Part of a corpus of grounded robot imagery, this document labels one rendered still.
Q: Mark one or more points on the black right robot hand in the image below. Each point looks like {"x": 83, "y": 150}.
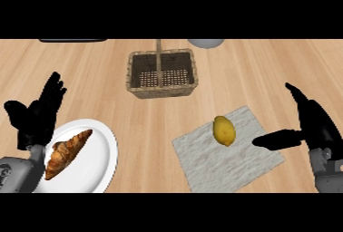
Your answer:
{"x": 315, "y": 127}

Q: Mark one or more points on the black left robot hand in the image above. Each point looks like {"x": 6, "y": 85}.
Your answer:
{"x": 37, "y": 117}

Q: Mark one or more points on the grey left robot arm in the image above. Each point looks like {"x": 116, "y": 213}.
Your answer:
{"x": 20, "y": 172}

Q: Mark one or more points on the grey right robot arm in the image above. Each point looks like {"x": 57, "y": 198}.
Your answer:
{"x": 329, "y": 172}

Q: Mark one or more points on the yellow lemon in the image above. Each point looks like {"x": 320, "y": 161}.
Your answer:
{"x": 224, "y": 131}

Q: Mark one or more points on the pale grey placemat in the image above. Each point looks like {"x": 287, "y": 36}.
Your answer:
{"x": 228, "y": 160}

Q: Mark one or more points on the square wicker basket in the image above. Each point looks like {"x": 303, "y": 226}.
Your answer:
{"x": 162, "y": 77}

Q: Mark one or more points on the brown croissant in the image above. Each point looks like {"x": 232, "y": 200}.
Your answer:
{"x": 64, "y": 154}

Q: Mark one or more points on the white round plate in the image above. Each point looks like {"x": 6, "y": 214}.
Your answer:
{"x": 89, "y": 163}

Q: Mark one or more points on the grey round object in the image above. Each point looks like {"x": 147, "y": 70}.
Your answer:
{"x": 206, "y": 43}

